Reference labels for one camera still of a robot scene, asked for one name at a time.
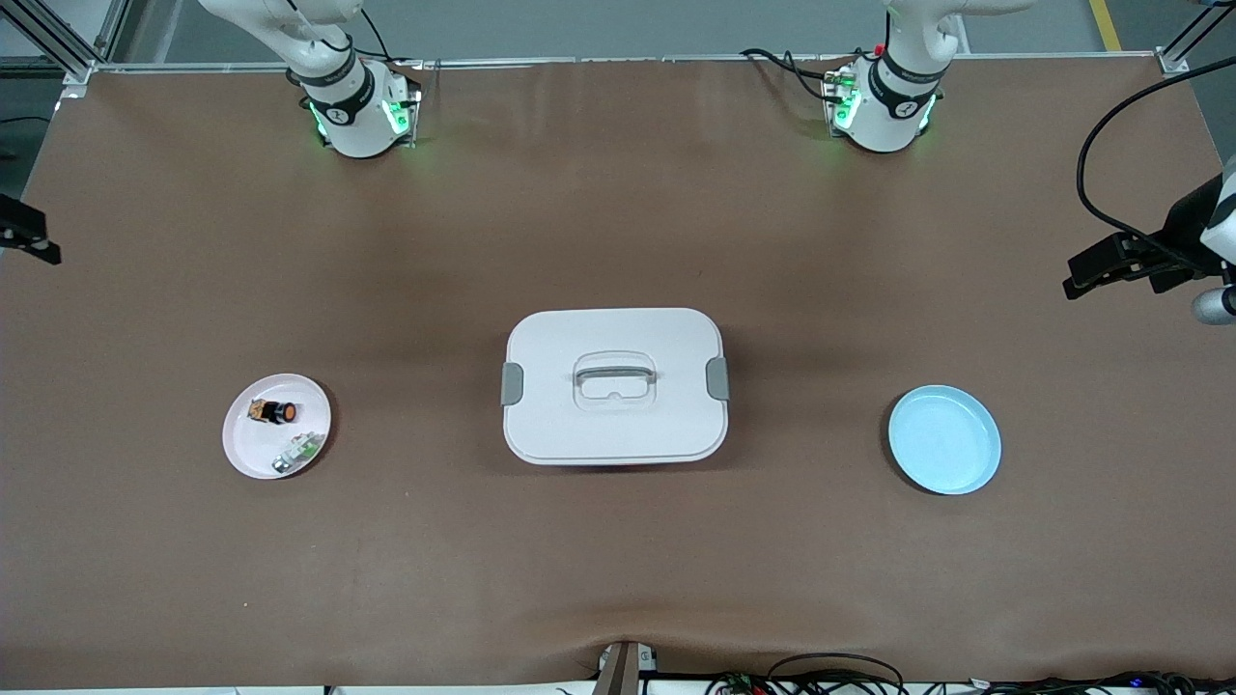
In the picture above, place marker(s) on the light blue round plate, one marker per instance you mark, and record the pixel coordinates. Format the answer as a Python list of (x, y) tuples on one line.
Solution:
[(944, 439)]

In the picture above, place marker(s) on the metal table edge bracket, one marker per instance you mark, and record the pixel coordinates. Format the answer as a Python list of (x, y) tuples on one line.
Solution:
[(623, 671)]

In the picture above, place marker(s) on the grey box latch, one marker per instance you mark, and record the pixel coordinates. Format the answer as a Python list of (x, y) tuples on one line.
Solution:
[(512, 384), (717, 378)]

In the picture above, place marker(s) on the pink round plate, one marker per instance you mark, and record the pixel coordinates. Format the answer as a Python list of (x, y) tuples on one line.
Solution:
[(251, 449)]

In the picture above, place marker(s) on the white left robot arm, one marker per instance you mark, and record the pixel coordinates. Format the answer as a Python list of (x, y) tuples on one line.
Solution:
[(893, 106)]

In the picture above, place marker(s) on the white lidded storage box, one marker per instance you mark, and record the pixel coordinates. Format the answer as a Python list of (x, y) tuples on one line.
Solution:
[(618, 425)]

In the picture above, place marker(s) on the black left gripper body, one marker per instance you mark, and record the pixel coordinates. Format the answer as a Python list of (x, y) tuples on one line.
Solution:
[(1184, 228)]

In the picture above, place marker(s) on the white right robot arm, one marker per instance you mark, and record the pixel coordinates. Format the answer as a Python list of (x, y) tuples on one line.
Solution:
[(352, 106)]

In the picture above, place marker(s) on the green and silver switch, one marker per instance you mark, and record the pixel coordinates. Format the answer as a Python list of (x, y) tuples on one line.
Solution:
[(297, 452)]

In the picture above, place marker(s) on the aluminium frame post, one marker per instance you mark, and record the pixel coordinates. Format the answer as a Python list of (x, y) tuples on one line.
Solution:
[(58, 34), (1193, 39)]

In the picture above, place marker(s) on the orange and black push-button switch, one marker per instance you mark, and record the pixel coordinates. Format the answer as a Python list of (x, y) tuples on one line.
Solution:
[(275, 412)]

